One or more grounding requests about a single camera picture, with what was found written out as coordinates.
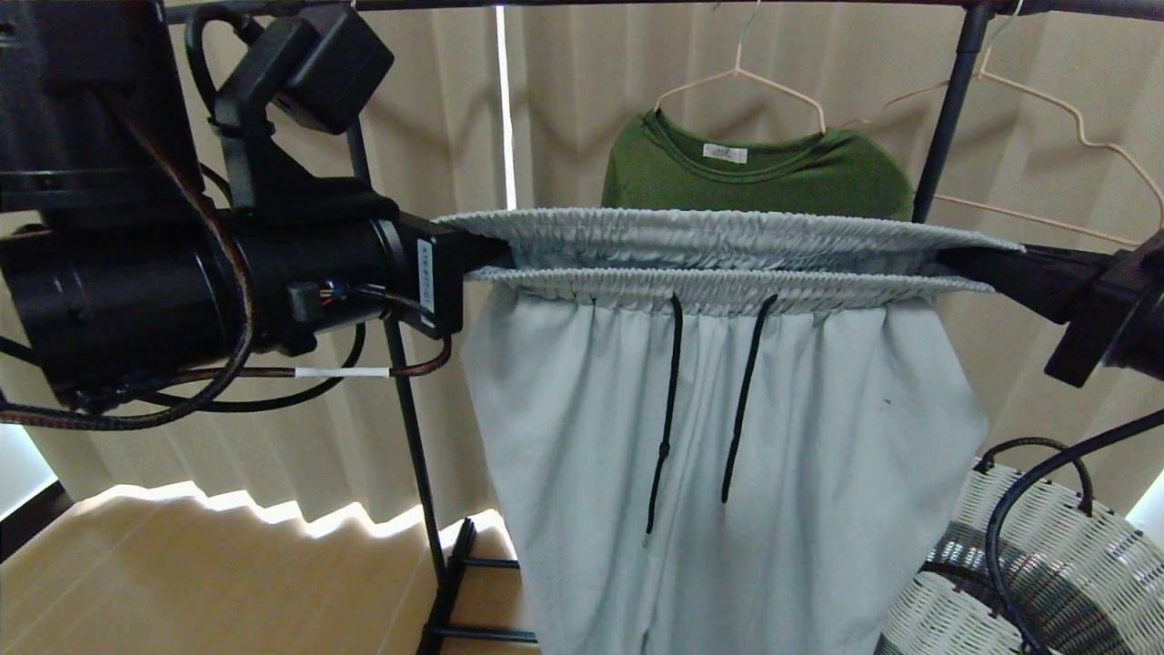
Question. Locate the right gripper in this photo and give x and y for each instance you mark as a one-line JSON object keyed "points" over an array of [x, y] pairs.
{"points": [[1137, 318]]}

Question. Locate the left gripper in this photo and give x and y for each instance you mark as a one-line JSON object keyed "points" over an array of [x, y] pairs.
{"points": [[136, 300]]}

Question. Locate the green printed shirt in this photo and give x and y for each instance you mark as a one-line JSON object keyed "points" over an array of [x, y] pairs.
{"points": [[773, 182]]}

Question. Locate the pink clothes hanger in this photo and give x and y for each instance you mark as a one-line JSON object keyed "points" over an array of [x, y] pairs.
{"points": [[782, 86], [1028, 218]]}

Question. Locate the pale grey garment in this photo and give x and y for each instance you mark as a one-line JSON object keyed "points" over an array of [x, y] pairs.
{"points": [[727, 546]]}

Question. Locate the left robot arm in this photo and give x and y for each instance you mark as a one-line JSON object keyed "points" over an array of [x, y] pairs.
{"points": [[73, 91]]}

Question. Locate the white laundry basket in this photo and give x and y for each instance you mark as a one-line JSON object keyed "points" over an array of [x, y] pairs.
{"points": [[1091, 564]]}

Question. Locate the black clothes rack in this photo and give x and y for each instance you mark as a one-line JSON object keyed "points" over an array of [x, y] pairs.
{"points": [[950, 118]]}

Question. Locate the beige curtain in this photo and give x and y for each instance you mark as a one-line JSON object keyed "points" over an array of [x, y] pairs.
{"points": [[591, 91]]}

